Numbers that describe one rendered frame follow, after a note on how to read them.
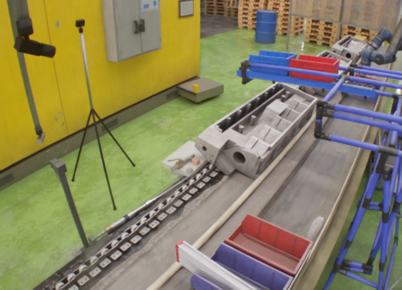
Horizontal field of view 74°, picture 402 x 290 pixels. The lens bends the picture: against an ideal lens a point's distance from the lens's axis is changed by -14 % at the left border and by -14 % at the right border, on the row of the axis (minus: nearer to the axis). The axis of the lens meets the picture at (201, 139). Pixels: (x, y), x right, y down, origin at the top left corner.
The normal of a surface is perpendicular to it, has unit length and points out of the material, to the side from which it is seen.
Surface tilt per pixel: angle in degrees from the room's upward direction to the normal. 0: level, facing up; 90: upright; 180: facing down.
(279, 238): 88
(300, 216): 0
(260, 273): 88
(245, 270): 88
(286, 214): 0
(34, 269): 0
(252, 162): 90
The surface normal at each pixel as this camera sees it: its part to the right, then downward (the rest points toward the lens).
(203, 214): 0.00, -0.86
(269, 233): -0.59, 0.38
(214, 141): -0.25, -0.39
